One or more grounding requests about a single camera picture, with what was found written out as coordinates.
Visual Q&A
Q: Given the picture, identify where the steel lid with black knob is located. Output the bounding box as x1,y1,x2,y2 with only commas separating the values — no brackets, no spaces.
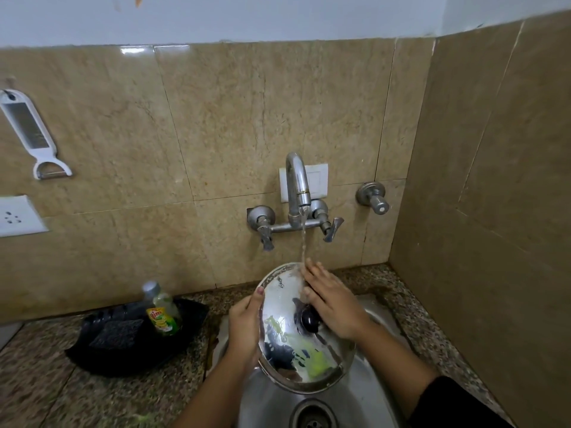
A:
257,262,357,394

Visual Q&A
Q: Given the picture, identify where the steel sink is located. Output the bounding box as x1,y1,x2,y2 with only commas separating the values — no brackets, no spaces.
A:
207,292,416,428

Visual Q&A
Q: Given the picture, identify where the person's left hand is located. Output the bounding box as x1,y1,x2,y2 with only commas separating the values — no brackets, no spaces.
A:
228,286,266,367

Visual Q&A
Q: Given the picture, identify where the steel wall valve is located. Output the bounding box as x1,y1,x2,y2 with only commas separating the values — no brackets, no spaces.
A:
355,182,390,216

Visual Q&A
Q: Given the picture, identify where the sink drain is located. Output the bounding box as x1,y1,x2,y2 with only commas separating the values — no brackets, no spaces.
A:
289,398,340,428

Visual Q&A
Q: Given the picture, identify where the white wall socket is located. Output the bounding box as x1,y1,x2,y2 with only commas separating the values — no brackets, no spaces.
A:
0,195,49,238

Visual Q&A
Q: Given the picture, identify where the white grater with peeler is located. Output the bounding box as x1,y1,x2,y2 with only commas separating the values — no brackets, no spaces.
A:
0,89,73,181

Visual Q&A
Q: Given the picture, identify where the dish soap bottle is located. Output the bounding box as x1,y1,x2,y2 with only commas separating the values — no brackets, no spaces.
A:
142,281,183,337

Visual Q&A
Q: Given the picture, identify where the black scrub sponge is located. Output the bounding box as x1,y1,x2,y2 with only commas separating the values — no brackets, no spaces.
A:
88,318,145,351

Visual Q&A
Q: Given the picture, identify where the black plastic tray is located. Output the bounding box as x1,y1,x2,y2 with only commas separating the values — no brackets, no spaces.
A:
65,298,210,378

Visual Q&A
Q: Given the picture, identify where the black sleeve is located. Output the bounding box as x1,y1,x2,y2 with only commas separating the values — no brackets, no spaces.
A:
408,374,514,428

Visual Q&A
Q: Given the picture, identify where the steel wall faucet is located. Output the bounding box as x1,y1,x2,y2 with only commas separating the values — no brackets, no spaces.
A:
247,152,344,252

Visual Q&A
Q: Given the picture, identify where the person's right hand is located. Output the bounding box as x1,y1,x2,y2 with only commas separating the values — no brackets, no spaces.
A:
301,258,372,342

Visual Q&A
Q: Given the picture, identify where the person's right forearm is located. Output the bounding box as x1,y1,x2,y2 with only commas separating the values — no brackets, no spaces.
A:
348,314,443,418

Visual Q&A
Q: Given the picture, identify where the person's left forearm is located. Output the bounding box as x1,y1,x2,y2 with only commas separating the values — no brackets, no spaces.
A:
172,352,261,428

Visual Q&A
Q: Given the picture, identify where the white switch plate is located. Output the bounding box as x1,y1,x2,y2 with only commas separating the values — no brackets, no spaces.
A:
279,163,329,204

